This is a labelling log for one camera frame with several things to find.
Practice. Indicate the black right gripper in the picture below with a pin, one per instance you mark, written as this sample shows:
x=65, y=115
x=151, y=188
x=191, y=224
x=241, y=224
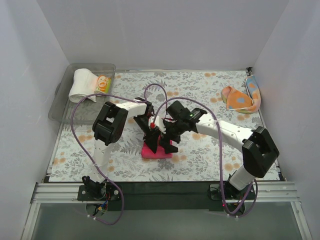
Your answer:
x=169, y=137

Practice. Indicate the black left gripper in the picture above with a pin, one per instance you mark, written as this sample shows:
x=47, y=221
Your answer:
x=152, y=135

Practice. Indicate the red microfiber towel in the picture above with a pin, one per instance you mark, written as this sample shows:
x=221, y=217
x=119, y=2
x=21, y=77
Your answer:
x=147, y=153

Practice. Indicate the orange blue patterned towel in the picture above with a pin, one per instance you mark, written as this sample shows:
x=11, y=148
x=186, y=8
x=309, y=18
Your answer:
x=245, y=103

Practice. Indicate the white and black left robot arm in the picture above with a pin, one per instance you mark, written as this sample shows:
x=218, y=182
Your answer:
x=108, y=128

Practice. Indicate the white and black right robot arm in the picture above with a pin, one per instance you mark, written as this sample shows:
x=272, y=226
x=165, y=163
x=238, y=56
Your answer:
x=259, y=151

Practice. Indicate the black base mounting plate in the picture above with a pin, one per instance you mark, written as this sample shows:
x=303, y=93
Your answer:
x=158, y=195

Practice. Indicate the orange patterned rolled towel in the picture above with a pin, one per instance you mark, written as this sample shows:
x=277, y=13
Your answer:
x=103, y=84

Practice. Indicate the white rolled towel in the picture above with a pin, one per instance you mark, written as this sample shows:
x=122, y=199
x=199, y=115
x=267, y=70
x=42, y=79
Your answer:
x=84, y=84

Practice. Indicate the clear grey plastic tray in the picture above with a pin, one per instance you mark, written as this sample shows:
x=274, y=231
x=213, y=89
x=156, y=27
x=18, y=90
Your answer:
x=62, y=108

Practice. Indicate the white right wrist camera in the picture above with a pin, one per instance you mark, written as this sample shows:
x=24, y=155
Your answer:
x=156, y=122

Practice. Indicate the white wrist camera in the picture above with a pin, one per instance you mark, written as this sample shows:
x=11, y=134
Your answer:
x=156, y=122
x=150, y=112

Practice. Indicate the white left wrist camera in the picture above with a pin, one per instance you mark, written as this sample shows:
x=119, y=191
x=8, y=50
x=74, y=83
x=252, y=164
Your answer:
x=150, y=112

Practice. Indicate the aluminium frame rail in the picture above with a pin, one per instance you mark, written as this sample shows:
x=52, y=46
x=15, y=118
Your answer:
x=268, y=191

